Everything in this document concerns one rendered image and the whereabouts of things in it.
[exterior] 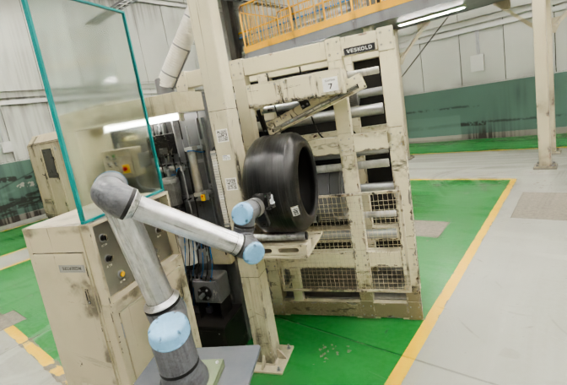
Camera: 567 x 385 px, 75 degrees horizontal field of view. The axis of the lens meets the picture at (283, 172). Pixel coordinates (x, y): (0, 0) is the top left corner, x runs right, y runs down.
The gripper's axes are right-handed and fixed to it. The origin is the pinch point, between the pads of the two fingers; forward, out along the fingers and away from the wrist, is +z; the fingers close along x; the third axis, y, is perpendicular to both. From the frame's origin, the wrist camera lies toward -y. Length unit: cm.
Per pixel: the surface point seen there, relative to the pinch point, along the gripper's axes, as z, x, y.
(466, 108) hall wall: 916, -214, 79
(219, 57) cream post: 14, 26, 82
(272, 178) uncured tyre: 0.8, -1.9, 12.9
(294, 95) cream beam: 41, -7, 58
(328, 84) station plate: 40, -28, 62
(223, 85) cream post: 14, 26, 67
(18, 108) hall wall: 466, 816, 209
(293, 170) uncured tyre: 5.6, -11.7, 15.4
